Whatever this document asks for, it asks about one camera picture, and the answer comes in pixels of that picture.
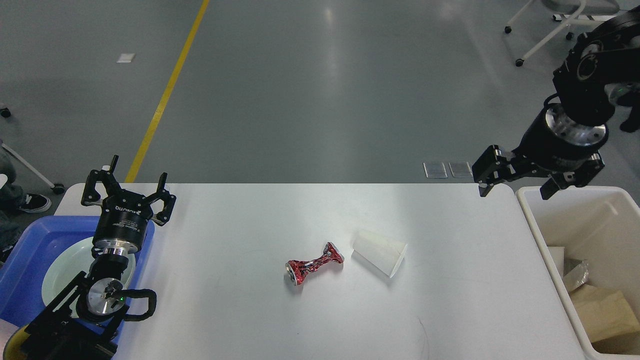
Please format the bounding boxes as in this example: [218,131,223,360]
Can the white floor tag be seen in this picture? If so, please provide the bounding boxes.
[116,53,136,64]

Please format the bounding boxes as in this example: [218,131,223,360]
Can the beige plastic bin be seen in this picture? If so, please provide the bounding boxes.
[516,186,640,360]

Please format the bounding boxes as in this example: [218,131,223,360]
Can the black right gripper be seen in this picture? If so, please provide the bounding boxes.
[471,104,610,200]

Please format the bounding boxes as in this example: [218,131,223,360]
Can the floor outlet cover left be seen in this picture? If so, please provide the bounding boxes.
[423,161,449,180]

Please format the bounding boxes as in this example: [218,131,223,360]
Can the green plate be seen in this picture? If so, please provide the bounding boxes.
[41,237,124,315]

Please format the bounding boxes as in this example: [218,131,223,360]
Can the brown paper bag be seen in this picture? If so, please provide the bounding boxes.
[569,284,640,343]

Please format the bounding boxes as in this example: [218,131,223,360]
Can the white office chair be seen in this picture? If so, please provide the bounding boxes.
[504,0,621,67]

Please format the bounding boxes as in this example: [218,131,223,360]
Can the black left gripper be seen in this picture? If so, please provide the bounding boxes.
[80,154,177,257]

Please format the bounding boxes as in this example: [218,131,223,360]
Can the blue plastic tray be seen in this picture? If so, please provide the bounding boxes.
[1,216,135,327]

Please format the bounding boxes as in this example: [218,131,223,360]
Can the white paper cup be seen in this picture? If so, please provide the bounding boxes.
[352,230,409,278]

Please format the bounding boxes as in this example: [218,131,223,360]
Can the floor outlet cover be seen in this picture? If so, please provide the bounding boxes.
[448,161,473,179]
[423,161,449,180]

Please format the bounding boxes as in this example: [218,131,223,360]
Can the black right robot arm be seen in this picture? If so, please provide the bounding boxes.
[471,7,640,199]

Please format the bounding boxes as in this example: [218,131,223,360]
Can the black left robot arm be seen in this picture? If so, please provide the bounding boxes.
[7,155,177,360]

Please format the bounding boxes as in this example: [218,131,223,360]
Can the floor outlet cover right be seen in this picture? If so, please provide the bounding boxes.
[448,161,473,179]

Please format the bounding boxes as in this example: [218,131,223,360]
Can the silver foil bag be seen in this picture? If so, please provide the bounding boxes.
[562,259,589,293]

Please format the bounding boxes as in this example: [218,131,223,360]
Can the crushed red can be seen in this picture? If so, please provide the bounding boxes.
[285,241,345,286]

